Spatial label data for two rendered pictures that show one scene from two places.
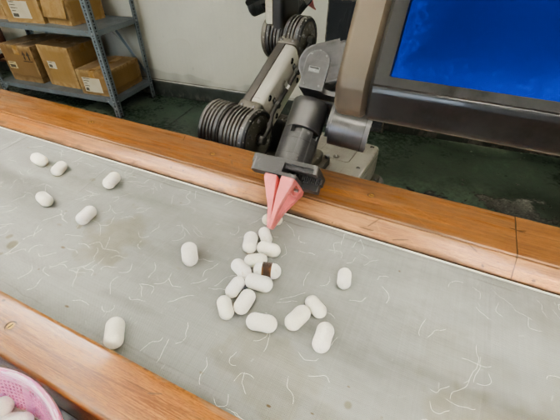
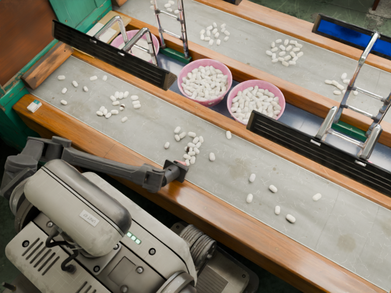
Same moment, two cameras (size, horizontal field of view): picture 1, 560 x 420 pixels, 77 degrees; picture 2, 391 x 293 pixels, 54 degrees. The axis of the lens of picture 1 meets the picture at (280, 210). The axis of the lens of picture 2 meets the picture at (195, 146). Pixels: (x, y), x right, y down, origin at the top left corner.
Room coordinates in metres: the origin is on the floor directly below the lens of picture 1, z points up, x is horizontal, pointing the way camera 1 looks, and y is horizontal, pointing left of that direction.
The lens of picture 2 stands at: (1.13, 0.26, 2.20)
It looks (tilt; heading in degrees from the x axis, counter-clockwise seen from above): 59 degrees down; 194
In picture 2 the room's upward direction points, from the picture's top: 8 degrees counter-clockwise
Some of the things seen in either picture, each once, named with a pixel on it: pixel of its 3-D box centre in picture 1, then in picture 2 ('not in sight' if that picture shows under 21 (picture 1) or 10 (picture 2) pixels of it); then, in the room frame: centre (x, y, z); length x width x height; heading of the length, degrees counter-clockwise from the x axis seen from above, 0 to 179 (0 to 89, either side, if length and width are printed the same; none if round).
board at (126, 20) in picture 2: not in sight; (102, 33); (-0.36, -0.55, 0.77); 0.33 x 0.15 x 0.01; 155
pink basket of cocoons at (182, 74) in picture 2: not in sight; (205, 85); (-0.08, 0.04, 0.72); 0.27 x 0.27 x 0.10
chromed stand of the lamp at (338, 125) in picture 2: not in sight; (370, 89); (0.03, 0.77, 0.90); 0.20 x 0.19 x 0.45; 65
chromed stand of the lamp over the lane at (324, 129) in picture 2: not in sight; (333, 162); (0.40, 0.60, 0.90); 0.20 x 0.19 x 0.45; 65
